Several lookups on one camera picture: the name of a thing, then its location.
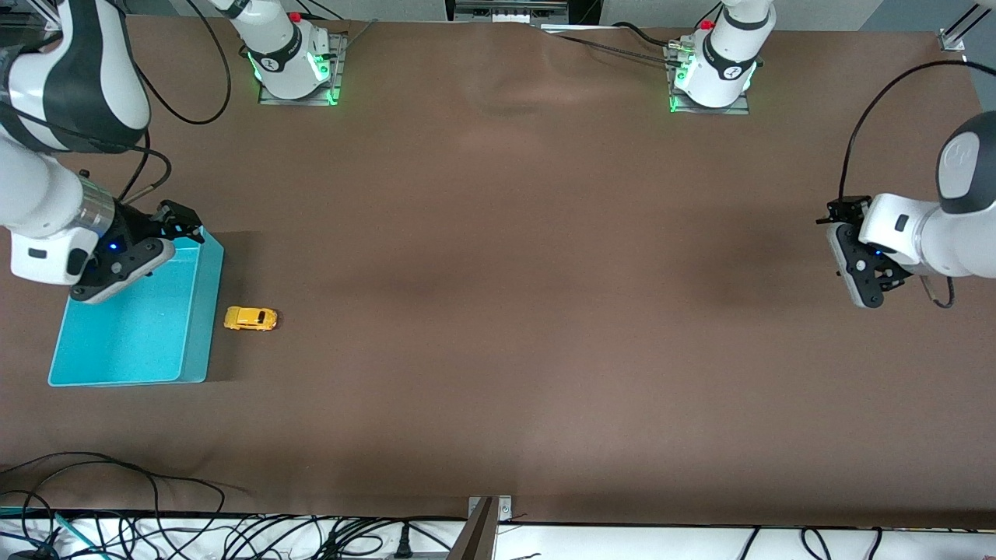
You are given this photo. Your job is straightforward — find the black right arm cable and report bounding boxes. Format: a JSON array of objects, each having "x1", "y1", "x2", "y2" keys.
[{"x1": 128, "y1": 0, "x2": 233, "y2": 125}]

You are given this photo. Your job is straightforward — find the teal plastic bin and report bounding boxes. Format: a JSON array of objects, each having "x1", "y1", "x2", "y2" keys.
[{"x1": 47, "y1": 226, "x2": 225, "y2": 387}]

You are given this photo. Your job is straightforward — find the black base connector cable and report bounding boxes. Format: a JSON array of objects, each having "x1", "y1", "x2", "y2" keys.
[{"x1": 296, "y1": 0, "x2": 348, "y2": 23}]

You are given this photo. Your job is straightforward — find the yellow beetle toy car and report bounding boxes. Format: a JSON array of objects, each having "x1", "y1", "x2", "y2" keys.
[{"x1": 224, "y1": 306, "x2": 279, "y2": 332}]

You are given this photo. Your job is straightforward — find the brown table cover mat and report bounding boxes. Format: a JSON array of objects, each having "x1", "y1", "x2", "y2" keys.
[{"x1": 0, "y1": 16, "x2": 996, "y2": 530}]

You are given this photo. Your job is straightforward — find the thick black table cable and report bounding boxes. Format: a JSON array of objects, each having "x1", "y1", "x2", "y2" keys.
[{"x1": 611, "y1": 21, "x2": 686, "y2": 49}]

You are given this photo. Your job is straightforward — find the thin dark table cable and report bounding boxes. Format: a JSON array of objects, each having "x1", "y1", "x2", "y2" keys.
[{"x1": 545, "y1": 31, "x2": 682, "y2": 67}]

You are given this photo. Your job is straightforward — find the braided grey camera cable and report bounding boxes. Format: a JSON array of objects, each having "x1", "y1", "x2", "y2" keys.
[{"x1": 117, "y1": 148, "x2": 172, "y2": 205}]

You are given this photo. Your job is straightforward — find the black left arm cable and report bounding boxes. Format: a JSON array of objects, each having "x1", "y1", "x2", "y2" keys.
[{"x1": 837, "y1": 59, "x2": 996, "y2": 310}]

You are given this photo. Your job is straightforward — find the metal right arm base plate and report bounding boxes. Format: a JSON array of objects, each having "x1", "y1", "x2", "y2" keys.
[{"x1": 258, "y1": 31, "x2": 348, "y2": 107}]

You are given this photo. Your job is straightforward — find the grey power strip box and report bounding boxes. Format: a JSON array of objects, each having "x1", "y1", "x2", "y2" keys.
[{"x1": 446, "y1": 0, "x2": 570, "y2": 24}]

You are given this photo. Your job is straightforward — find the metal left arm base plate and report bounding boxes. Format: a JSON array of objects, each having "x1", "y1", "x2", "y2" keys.
[{"x1": 669, "y1": 43, "x2": 752, "y2": 116}]

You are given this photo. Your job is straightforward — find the long black looping cable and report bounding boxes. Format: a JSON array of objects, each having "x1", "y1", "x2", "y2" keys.
[{"x1": 0, "y1": 452, "x2": 251, "y2": 560}]

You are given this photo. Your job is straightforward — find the silver metal bracket plate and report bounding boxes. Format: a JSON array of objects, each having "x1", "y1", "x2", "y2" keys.
[{"x1": 468, "y1": 495, "x2": 514, "y2": 523}]

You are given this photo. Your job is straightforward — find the teal cable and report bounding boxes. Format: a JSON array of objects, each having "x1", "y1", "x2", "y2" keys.
[{"x1": 0, "y1": 506, "x2": 106, "y2": 560}]

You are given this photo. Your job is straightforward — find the dark grey post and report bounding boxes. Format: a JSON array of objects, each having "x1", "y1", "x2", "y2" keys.
[{"x1": 446, "y1": 498, "x2": 499, "y2": 560}]

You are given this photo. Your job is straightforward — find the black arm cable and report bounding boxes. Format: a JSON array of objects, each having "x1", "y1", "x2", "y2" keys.
[
  {"x1": 128, "y1": 0, "x2": 233, "y2": 125},
  {"x1": 837, "y1": 59, "x2": 996, "y2": 310}
]

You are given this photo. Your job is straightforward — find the aluminium frame corner piece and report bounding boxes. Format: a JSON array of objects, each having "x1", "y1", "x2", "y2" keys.
[{"x1": 938, "y1": 4, "x2": 983, "y2": 52}]

